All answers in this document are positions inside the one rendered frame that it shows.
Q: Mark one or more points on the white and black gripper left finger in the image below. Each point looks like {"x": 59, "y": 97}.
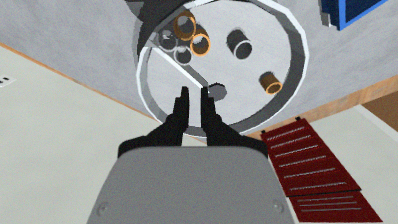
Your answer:
{"x": 170, "y": 133}

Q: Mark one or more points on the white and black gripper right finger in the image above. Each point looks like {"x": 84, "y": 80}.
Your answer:
{"x": 220, "y": 134}

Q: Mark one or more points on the blue crate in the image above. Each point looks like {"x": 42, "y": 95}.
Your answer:
{"x": 334, "y": 11}

